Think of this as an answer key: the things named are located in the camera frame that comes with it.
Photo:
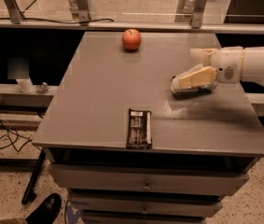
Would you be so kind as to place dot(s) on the metal bracket post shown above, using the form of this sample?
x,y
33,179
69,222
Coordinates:
x,y
197,15
14,12
83,10

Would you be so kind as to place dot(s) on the left metal bracket post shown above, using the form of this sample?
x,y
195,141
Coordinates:
x,y
14,12

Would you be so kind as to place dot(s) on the middle metal bracket post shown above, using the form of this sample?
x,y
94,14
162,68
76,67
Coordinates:
x,y
83,10

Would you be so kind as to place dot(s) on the small metallic object on ledge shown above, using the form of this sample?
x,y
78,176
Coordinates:
x,y
42,88

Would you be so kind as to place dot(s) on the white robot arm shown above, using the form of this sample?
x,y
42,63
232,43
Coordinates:
x,y
252,65

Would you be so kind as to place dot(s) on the silver blue redbull can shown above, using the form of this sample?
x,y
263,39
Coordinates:
x,y
175,90

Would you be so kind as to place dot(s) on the black floor stand leg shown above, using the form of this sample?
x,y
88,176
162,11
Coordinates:
x,y
29,194

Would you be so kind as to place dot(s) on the red apple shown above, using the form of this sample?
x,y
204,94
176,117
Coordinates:
x,y
131,39

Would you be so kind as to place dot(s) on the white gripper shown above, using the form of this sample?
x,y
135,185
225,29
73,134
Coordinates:
x,y
227,63

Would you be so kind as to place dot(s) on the black snack bar wrapper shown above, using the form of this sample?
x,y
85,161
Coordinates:
x,y
139,130

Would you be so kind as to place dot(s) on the white pump soap bottle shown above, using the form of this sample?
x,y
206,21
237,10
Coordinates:
x,y
26,85

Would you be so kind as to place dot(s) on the black shoe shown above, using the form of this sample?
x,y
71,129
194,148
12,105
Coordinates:
x,y
47,211

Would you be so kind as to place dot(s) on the grey drawer cabinet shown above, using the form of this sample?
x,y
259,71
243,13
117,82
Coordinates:
x,y
129,151

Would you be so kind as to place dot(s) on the right metal bracket post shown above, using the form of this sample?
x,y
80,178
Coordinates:
x,y
197,15

